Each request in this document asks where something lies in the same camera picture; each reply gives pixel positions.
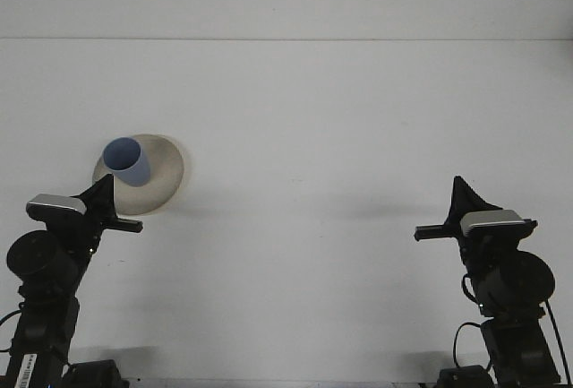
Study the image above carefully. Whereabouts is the pale blue cup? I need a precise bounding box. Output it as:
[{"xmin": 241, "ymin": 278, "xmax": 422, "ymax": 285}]
[{"xmin": 102, "ymin": 136, "xmax": 151, "ymax": 188}]

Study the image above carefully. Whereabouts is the pale round plate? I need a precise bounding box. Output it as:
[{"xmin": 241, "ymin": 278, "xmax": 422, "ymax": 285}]
[{"xmin": 91, "ymin": 134, "xmax": 185, "ymax": 217}]

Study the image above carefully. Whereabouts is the looped black arm cable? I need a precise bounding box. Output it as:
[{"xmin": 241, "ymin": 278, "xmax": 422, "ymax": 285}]
[{"xmin": 451, "ymin": 320, "xmax": 483, "ymax": 369}]

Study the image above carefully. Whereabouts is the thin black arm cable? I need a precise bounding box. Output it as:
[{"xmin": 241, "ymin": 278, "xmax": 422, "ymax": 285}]
[{"xmin": 0, "ymin": 308, "xmax": 21, "ymax": 354}]

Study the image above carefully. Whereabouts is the long black arm cable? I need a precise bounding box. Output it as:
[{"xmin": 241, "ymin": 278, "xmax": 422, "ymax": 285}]
[{"xmin": 543, "ymin": 298, "xmax": 572, "ymax": 384}]

